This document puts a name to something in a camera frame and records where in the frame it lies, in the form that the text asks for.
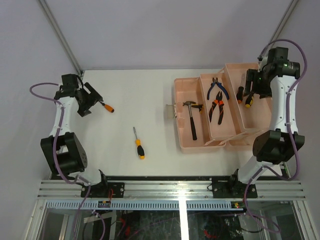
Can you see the long thin shaft screwdriver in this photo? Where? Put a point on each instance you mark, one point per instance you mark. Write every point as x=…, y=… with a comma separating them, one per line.
x=197, y=106

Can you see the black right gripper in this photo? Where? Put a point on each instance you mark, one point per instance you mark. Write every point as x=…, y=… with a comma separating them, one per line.
x=253, y=74

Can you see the right aluminium corner post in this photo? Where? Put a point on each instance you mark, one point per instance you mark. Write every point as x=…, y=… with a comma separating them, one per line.
x=284, y=19

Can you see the left aluminium corner post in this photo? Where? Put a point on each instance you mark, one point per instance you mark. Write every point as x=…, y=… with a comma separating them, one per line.
x=47, y=12

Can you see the black orange tip screwdriver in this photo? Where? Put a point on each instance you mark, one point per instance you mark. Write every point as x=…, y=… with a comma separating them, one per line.
x=240, y=92

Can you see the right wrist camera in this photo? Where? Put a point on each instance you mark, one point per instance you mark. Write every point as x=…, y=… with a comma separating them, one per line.
x=262, y=61

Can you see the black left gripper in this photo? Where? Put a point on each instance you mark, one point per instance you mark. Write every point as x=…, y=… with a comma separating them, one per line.
x=84, y=110

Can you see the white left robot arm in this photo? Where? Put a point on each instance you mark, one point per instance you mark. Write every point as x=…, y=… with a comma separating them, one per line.
x=63, y=151

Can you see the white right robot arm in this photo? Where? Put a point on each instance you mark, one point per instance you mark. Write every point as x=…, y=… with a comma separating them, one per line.
x=277, y=78

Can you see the claw hammer black handle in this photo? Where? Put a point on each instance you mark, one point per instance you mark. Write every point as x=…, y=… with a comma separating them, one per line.
x=189, y=104

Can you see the pink translucent plastic toolbox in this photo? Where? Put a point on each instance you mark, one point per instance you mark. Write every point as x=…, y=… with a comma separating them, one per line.
x=222, y=121

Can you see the aluminium corner post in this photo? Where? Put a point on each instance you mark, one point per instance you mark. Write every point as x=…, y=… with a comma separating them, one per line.
x=47, y=12
x=284, y=19

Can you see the small orange handle screwdriver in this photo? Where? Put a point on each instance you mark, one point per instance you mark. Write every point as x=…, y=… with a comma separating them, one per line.
x=107, y=107

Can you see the aluminium front rail frame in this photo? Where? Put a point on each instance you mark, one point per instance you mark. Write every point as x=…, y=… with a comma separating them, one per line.
x=264, y=190

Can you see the slotted grey cable duct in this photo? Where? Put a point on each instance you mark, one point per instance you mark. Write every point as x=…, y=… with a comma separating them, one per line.
x=153, y=205

